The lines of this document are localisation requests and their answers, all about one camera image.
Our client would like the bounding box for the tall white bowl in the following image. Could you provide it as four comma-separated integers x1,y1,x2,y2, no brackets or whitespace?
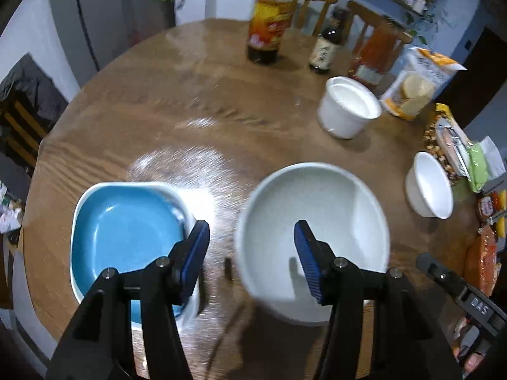
317,76,383,140

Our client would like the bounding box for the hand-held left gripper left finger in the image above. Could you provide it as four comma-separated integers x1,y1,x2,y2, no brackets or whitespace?
45,219,210,380

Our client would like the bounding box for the wooden chair with cloth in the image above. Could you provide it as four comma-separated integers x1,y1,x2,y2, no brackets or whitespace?
0,99,45,169

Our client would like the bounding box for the large vinegar bottle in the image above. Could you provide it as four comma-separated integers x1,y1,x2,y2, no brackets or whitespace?
247,0,298,65

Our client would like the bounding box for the green snack packet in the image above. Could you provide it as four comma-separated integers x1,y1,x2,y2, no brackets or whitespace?
466,136,507,194

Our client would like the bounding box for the orange snack packet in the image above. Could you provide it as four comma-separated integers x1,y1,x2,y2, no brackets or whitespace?
464,225,500,298

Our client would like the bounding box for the blue square plate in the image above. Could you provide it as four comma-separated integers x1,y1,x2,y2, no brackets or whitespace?
70,181,201,331

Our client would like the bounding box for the chair with dark jacket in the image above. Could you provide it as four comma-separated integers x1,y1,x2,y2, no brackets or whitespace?
0,53,70,148

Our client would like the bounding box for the orange sauce bottle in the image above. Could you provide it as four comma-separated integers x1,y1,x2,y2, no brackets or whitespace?
348,18,405,88

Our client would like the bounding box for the mixed nuts snack bag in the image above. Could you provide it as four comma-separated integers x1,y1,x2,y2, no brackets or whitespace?
423,103,473,186

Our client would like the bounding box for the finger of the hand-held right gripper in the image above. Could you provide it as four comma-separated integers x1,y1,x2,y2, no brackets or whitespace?
416,251,507,337

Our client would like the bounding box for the grey refrigerator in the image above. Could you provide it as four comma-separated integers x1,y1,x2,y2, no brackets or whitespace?
47,0,176,73

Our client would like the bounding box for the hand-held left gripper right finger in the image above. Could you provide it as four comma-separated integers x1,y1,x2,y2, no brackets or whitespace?
293,219,464,380

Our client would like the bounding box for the small dark soy sauce bottle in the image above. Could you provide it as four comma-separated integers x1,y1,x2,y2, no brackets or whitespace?
308,8,348,75

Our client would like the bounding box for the yellow cracker bag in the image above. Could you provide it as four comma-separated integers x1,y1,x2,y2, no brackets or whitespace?
379,46,468,121

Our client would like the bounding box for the small white bowl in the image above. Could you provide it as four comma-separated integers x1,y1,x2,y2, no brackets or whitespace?
405,151,454,219

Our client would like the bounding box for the red snack packet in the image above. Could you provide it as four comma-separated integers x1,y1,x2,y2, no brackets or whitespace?
476,191,507,223

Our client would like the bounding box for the large white bowl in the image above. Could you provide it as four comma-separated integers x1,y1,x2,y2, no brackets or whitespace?
234,161,391,326

